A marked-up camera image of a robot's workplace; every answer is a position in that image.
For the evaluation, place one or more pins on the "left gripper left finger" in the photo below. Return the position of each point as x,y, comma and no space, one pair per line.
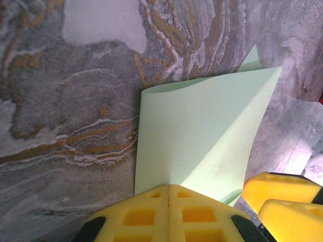
131,219

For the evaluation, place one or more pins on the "light green paper sheet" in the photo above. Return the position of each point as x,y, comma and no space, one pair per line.
202,126

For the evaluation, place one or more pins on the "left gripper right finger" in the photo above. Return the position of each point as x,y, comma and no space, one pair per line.
202,219

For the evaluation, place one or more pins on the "red glitter tube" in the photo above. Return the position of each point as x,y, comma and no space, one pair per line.
321,99

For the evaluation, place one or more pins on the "aluminium side rail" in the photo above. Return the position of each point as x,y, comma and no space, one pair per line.
292,156

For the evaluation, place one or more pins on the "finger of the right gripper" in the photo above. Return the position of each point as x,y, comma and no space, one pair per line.
292,221
277,187

